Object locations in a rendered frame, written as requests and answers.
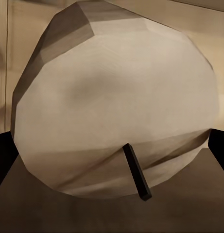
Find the cabinet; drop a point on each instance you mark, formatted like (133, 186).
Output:
(191, 201)

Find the pillar candle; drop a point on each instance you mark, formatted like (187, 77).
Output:
(112, 103)

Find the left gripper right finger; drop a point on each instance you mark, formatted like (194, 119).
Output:
(216, 145)

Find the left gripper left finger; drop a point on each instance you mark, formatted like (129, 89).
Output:
(8, 154)

